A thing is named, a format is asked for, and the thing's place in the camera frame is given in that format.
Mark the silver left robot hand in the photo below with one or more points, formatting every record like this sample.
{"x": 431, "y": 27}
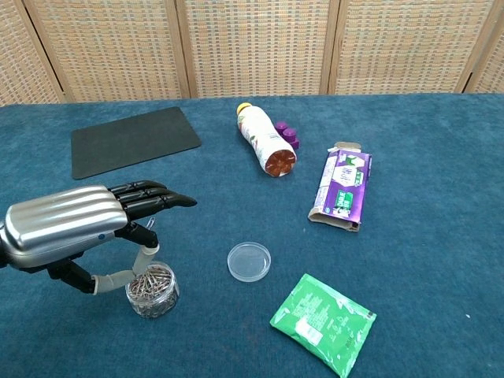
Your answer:
{"x": 59, "y": 224}

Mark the black mouse pad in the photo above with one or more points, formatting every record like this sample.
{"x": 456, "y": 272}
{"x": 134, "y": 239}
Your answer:
{"x": 134, "y": 138}

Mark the clear paper clip jar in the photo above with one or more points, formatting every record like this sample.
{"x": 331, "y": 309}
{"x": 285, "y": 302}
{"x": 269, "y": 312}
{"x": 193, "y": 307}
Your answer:
{"x": 155, "y": 299}

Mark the woven folding screen panel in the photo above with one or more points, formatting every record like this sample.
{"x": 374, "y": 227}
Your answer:
{"x": 409, "y": 43}
{"x": 23, "y": 59}
{"x": 492, "y": 75}
{"x": 256, "y": 47}
{"x": 110, "y": 47}

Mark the clear round plastic lid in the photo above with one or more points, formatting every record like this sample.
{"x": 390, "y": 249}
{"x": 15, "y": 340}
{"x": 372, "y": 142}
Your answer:
{"x": 249, "y": 262}

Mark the white bottle yellow cap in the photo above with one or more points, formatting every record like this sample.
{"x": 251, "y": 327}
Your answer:
{"x": 260, "y": 138}

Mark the purple toy brick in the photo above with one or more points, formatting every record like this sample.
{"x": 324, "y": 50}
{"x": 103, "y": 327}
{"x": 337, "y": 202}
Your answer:
{"x": 289, "y": 136}

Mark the green snack packet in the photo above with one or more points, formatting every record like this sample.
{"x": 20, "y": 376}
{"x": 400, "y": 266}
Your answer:
{"x": 319, "y": 319}

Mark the purple milk carton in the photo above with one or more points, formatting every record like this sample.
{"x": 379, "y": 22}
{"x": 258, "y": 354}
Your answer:
{"x": 342, "y": 185}

